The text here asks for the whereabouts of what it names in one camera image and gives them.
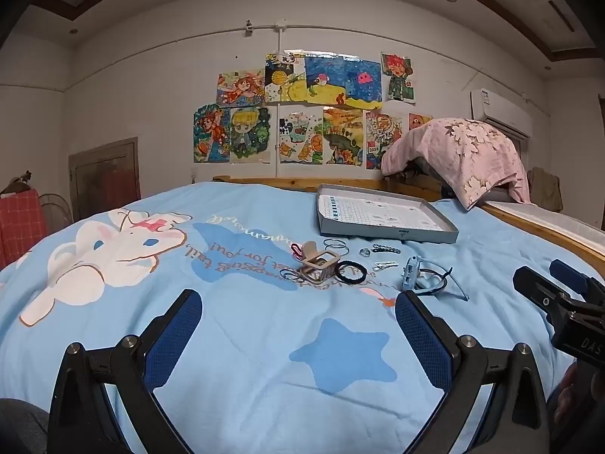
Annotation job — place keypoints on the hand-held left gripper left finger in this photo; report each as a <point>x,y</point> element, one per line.
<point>172,335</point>

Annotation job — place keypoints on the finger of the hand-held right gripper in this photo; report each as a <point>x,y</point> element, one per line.
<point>539,291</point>
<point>565,269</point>

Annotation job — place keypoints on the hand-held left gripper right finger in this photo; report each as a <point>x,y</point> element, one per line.
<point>423,335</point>

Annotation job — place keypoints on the blue hair claw clip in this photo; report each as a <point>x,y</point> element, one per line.
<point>410,274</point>

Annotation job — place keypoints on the beige hair claw clip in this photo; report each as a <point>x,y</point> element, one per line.
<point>316,265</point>

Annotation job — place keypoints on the grey box lid tray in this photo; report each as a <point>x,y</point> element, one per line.
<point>378,210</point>

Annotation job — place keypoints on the person's right hand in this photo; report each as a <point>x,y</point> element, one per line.
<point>572,392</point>

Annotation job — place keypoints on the white mattress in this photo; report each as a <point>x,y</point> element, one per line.
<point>543,220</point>

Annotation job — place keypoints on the silver hair pin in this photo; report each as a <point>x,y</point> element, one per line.
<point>385,265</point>

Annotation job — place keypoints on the olive jacket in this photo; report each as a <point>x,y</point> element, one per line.
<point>546,189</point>

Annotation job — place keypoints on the blue printed blanket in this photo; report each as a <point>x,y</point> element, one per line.
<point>264,321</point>

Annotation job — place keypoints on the black beaded hair clip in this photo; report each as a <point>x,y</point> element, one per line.
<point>385,248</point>

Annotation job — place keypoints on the pink floral blanket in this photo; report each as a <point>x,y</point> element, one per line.
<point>453,151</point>

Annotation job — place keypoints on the small wooden door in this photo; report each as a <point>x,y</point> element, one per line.
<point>106,179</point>

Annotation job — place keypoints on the white air conditioner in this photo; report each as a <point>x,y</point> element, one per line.
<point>501,111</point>

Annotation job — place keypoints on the red checkered cloth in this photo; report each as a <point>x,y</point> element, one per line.
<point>21,227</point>

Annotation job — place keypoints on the group of wall drawings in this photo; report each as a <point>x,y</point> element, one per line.
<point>331,85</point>

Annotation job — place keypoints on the white wall conduit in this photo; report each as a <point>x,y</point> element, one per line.
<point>280,38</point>

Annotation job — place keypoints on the white wall bracket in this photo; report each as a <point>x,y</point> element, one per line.
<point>249,28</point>

